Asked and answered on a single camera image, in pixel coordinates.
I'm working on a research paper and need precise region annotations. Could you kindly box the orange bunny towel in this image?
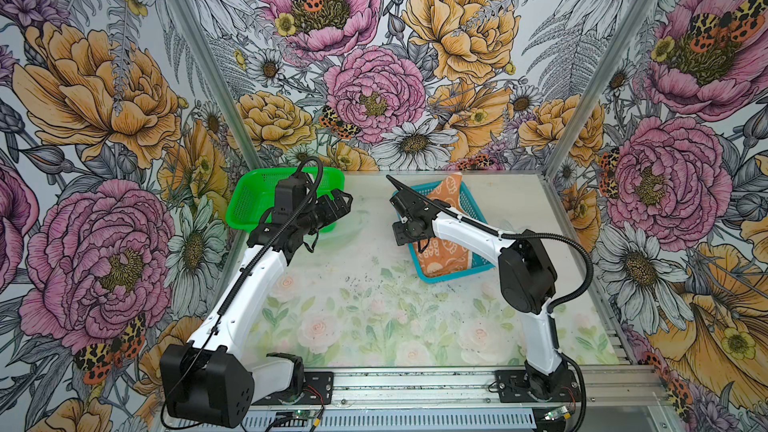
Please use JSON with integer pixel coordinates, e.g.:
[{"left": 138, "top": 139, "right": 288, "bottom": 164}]
[{"left": 415, "top": 173, "right": 472, "bottom": 282}]

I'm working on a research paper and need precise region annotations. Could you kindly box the green plastic basket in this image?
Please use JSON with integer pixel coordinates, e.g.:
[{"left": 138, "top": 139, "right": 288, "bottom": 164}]
[{"left": 226, "top": 167, "right": 345, "bottom": 232}]

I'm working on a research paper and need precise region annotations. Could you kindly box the teal plastic basket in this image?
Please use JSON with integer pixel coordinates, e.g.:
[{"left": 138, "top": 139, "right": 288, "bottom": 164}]
[{"left": 408, "top": 174, "right": 498, "bottom": 284}]

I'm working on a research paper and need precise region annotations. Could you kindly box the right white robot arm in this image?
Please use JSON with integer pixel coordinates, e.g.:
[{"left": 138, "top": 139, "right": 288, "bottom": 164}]
[{"left": 387, "top": 175, "right": 594, "bottom": 401}]

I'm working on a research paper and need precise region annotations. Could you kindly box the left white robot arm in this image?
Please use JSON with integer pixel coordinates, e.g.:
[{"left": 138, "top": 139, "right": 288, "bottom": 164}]
[{"left": 160, "top": 171, "right": 353, "bottom": 428}]

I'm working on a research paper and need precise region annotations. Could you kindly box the small green circuit board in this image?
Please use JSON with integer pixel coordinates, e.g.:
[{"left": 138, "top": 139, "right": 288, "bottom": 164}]
[{"left": 282, "top": 409, "right": 320, "bottom": 427}]

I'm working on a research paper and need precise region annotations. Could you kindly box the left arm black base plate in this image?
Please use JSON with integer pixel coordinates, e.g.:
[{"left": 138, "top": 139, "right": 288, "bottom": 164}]
[{"left": 254, "top": 371, "right": 335, "bottom": 406}]

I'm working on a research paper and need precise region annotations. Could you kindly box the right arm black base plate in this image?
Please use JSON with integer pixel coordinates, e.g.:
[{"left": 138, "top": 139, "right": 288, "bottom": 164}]
[{"left": 494, "top": 369, "right": 581, "bottom": 403}]

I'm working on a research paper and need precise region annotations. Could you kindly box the white vented cable duct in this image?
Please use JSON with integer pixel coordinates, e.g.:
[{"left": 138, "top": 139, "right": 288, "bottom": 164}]
[{"left": 183, "top": 408, "right": 537, "bottom": 431}]

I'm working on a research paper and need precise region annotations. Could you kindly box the aluminium front rail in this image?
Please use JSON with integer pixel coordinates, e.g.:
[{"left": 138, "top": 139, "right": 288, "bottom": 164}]
[{"left": 155, "top": 365, "right": 670, "bottom": 412}]

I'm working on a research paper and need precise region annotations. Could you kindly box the aluminium corner post left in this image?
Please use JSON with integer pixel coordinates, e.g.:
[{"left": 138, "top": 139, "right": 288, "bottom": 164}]
[{"left": 166, "top": 0, "right": 264, "bottom": 170}]

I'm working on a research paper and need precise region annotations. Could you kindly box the aluminium corner post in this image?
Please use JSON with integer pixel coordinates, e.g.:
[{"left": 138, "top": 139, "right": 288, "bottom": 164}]
[
  {"left": 166, "top": 0, "right": 264, "bottom": 170},
  {"left": 543, "top": 0, "right": 657, "bottom": 179}
]

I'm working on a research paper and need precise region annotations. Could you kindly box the aluminium corner post right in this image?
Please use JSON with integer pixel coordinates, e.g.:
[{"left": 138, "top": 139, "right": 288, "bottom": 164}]
[{"left": 543, "top": 0, "right": 657, "bottom": 179}]

